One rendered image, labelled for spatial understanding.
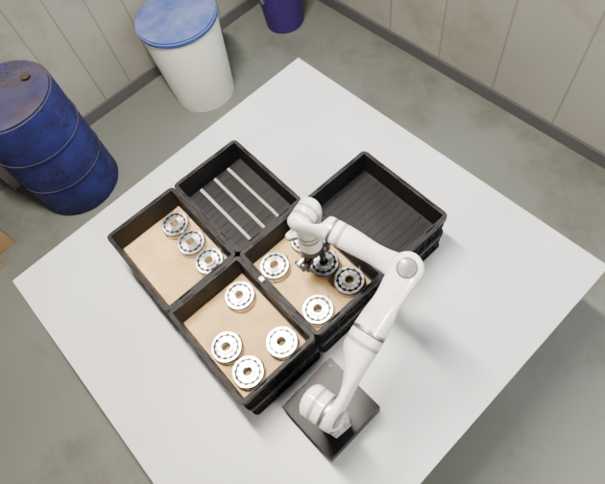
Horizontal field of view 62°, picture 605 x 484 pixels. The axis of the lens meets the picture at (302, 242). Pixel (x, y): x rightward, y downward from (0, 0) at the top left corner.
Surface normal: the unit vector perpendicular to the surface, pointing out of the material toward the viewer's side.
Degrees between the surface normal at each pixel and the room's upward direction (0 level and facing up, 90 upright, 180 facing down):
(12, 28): 90
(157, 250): 0
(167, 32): 0
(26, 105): 0
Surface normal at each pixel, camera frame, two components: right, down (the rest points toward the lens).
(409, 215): -0.12, -0.46
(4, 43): 0.68, 0.61
